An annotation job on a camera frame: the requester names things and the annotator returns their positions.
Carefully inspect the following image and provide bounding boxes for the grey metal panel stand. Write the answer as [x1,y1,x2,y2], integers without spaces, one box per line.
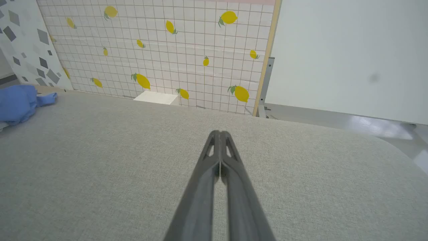
[257,57,279,118]

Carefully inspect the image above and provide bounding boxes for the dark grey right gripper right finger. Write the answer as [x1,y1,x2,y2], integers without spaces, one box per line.
[220,130,277,241]

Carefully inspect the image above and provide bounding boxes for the white box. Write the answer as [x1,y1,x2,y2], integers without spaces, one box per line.
[133,91,179,106]

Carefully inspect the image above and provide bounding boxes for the lemon print partition panel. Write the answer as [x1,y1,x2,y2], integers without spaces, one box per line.
[36,0,282,117]

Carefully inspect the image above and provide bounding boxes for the white and blue long-sleeve shirt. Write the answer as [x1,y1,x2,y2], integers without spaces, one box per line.
[0,85,58,131]

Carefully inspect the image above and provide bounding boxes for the grey fabric sofa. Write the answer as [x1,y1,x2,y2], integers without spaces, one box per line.
[0,90,428,241]

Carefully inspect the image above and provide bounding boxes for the grey terrazzo pattern panel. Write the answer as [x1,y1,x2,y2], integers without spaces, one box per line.
[0,0,74,91]

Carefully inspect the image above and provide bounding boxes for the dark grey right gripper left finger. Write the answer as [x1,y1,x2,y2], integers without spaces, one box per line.
[164,130,221,241]

